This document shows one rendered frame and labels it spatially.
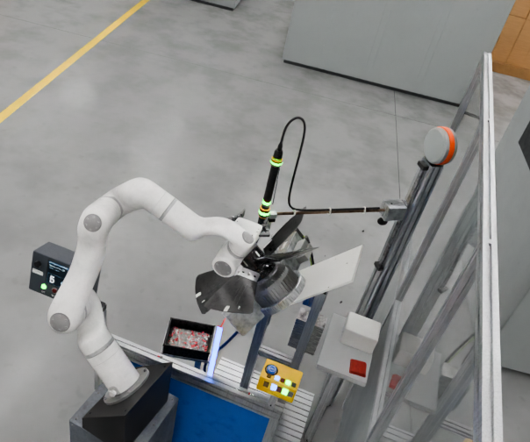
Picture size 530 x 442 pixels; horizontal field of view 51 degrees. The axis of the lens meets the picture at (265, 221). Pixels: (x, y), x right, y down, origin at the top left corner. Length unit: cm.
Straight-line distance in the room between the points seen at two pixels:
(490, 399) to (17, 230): 379
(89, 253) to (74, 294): 16
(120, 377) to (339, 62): 626
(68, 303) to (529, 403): 326
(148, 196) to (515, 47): 872
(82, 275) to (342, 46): 618
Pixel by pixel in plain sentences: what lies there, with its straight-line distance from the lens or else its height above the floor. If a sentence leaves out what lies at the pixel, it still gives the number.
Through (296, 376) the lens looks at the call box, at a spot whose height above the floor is 107.
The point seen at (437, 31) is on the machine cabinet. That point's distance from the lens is 771.
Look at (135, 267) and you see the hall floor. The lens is 417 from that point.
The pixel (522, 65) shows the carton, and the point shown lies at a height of 17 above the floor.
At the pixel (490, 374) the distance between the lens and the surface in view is 130.
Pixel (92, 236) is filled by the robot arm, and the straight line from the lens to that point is 186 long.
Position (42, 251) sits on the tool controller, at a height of 125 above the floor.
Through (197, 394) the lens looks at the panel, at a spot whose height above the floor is 72.
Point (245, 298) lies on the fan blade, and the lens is 239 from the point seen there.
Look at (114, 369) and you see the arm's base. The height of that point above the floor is 119.
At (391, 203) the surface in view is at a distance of 254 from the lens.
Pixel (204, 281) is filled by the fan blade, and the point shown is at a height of 99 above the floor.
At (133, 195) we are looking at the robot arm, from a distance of 184.
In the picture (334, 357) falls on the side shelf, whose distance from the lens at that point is 274.
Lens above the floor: 291
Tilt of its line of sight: 38 degrees down
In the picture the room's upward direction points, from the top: 14 degrees clockwise
